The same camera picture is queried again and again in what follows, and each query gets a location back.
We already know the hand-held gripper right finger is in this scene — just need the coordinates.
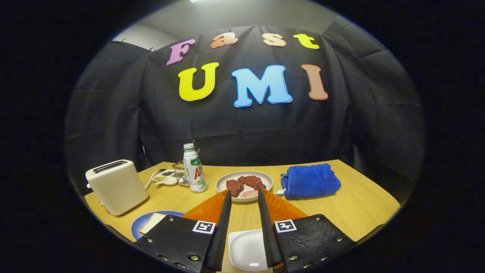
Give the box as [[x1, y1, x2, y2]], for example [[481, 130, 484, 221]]
[[258, 188, 357, 273]]

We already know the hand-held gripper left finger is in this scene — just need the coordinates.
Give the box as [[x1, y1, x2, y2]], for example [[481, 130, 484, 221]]
[[135, 190, 232, 273]]

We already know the toasted bread slice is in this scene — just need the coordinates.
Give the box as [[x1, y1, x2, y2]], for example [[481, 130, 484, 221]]
[[138, 212, 167, 236]]

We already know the white square plate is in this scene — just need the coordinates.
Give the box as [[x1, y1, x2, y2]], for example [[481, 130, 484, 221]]
[[228, 229, 270, 272]]

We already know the small brown meat piece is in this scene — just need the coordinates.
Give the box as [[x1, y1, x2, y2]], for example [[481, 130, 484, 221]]
[[226, 179, 244, 198]]

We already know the long brown meat piece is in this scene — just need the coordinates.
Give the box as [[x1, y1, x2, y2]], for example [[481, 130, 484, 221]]
[[238, 175, 267, 191]]

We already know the beige round plate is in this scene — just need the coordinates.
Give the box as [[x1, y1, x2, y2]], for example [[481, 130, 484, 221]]
[[216, 171, 273, 203]]

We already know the white drink bottle green cap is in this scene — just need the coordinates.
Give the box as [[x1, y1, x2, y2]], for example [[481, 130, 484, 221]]
[[183, 143, 207, 193]]

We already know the folded blue towel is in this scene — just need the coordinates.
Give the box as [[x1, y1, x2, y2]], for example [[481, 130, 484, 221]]
[[277, 163, 342, 200]]

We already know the white divided grain dish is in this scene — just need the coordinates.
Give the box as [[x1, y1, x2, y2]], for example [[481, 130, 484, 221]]
[[152, 169, 178, 186]]

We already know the blue round plate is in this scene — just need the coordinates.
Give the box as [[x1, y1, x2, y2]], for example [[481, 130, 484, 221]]
[[130, 210, 185, 242]]

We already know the black backdrop cloth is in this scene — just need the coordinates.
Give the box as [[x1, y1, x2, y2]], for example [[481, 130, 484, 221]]
[[64, 19, 426, 205]]

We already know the white toaster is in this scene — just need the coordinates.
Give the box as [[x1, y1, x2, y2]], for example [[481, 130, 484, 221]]
[[85, 159, 149, 217]]

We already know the small wire basket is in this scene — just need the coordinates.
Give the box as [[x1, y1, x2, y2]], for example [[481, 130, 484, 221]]
[[172, 160, 190, 187]]

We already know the white toaster cable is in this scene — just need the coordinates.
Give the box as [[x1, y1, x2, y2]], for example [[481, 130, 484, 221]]
[[144, 169, 167, 190]]

